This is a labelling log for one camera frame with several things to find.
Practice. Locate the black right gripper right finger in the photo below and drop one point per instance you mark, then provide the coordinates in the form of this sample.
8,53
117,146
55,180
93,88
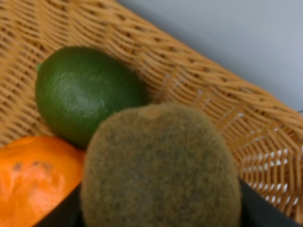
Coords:
257,212

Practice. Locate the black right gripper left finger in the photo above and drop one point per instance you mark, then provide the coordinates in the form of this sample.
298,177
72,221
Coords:
66,214

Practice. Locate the orange mandarin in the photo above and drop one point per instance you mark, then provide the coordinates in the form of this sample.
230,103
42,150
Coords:
36,174

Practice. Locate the brown kiwi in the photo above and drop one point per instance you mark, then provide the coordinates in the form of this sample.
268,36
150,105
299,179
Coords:
159,166

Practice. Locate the green lime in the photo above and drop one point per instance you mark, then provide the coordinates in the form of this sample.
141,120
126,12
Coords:
78,87

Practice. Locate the light orange wicker basket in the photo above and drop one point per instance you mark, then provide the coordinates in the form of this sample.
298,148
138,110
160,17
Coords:
266,136

